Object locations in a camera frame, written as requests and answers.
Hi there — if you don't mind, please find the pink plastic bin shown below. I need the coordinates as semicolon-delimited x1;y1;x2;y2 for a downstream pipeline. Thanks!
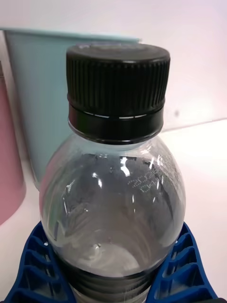
0;61;26;226

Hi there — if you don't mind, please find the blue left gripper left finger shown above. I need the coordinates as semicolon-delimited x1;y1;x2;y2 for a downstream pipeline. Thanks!
4;221;74;303

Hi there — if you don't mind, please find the pale blue plastic bin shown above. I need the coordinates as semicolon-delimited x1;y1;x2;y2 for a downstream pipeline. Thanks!
0;27;142;191

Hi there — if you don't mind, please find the clear bottle with black cap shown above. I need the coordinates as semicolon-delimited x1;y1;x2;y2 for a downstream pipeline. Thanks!
39;44;187;303

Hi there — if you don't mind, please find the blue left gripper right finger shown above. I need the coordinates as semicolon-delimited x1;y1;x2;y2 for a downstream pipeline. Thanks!
145;221;219;303

